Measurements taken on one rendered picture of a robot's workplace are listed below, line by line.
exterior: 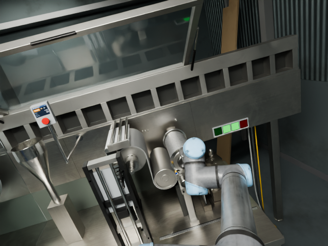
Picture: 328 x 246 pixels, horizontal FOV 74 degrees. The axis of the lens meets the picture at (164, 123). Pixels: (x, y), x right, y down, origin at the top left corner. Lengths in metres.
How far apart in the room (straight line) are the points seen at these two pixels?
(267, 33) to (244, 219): 2.39
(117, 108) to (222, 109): 0.67
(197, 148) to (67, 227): 0.94
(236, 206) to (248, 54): 1.06
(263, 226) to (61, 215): 1.04
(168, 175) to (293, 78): 1.02
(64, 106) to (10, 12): 2.30
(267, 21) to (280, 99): 1.29
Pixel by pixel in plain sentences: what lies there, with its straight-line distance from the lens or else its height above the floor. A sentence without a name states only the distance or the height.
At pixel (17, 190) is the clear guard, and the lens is 1.58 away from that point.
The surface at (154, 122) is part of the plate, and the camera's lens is 1.35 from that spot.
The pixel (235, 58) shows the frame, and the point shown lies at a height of 1.62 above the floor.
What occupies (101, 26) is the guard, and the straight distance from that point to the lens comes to 0.86.
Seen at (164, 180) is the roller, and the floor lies 1.17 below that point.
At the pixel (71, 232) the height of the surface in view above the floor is 0.97.
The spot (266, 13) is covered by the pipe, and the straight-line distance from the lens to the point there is 2.74.
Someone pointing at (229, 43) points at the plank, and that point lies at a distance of 2.91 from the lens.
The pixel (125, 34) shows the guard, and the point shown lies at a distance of 0.94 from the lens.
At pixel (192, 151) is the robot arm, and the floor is 1.47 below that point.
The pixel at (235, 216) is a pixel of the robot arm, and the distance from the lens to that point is 0.53.
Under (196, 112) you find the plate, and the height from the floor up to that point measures 1.36.
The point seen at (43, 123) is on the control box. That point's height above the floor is 1.63.
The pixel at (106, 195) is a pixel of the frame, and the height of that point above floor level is 1.25.
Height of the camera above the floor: 1.84
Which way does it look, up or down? 21 degrees down
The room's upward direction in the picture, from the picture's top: 15 degrees counter-clockwise
